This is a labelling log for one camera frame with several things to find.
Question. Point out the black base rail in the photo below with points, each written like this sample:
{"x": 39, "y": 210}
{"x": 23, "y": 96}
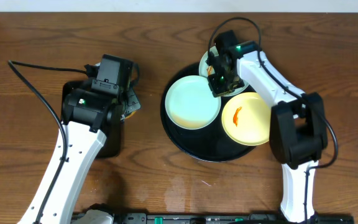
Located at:
{"x": 101, "y": 213}

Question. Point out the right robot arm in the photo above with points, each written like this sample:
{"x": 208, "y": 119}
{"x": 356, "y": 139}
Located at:
{"x": 298, "y": 127}

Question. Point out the light blue plate back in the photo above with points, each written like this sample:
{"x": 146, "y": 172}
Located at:
{"x": 205, "y": 70}

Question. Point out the black rectangular tray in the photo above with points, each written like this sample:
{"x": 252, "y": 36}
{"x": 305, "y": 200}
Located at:
{"x": 99, "y": 111}

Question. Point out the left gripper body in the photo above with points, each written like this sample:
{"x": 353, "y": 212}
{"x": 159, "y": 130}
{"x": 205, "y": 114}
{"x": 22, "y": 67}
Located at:
{"x": 132, "y": 101}

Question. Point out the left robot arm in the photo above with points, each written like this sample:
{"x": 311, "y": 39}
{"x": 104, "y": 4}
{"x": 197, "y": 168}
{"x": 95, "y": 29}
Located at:
{"x": 76, "y": 147}

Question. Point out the orange green sponge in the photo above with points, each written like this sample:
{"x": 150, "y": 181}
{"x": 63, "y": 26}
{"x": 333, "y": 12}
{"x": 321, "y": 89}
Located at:
{"x": 128, "y": 116}

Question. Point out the yellow plate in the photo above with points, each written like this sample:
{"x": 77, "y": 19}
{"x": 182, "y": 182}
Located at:
{"x": 246, "y": 119}

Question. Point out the black round tray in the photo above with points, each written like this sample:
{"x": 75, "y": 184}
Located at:
{"x": 210, "y": 143}

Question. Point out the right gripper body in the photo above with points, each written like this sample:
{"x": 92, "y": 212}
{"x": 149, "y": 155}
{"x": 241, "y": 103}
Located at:
{"x": 224, "y": 83}

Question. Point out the light blue plate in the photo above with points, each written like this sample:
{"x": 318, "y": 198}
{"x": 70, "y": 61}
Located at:
{"x": 205, "y": 70}
{"x": 190, "y": 104}

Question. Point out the light blue plate front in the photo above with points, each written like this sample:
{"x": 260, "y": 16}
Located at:
{"x": 190, "y": 104}

